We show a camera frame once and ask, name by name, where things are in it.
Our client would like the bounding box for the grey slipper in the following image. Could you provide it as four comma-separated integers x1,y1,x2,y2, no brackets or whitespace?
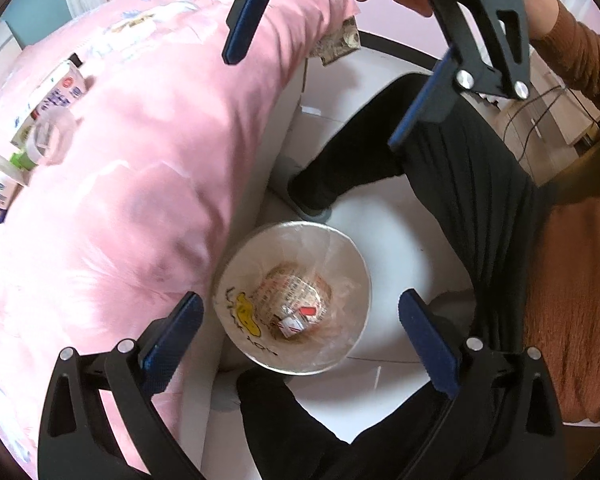
295,202,333,223

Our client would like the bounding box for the white blue bottle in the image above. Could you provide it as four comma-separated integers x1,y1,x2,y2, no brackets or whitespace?
0,154,31,224

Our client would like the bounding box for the white round trash bin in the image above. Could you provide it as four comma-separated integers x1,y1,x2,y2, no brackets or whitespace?
212,221,372,376

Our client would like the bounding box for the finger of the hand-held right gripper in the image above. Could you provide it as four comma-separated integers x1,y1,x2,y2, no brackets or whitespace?
214,0,361,65
387,0,532,152

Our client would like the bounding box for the pink floral blanket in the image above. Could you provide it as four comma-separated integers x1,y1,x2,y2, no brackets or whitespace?
0,0,361,480

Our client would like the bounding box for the clear tape roll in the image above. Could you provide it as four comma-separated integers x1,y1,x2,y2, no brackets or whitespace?
24,108,77,167

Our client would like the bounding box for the clear plastic bin liner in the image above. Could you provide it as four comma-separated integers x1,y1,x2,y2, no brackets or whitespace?
220,225,368,371

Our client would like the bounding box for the person's left leg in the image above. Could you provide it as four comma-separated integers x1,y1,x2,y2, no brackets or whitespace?
236,367,486,480

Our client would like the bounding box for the black cable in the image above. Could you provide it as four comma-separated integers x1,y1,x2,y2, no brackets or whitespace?
502,85,600,161

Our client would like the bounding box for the small red white packet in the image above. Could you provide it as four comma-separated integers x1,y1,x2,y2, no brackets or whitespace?
274,304,317,339

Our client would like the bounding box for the person's right forearm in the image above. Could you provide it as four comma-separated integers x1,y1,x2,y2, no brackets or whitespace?
507,0,600,123

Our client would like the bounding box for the crumpled printed wrapper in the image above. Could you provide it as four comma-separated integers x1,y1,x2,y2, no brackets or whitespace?
252,262,336,343

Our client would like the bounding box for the light wooden cabinet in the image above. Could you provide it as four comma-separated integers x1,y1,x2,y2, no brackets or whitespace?
490,42,600,186

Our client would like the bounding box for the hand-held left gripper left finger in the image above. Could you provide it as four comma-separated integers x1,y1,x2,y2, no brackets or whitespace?
37,291,206,480

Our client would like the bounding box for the beige wardrobe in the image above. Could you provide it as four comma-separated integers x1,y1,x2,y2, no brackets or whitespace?
0,19,31,78

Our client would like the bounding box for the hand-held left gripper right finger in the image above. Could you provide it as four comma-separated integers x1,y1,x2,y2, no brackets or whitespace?
397,289,567,480

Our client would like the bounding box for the white printed carton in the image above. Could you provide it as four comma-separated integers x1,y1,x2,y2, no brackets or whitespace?
10,59,88,148

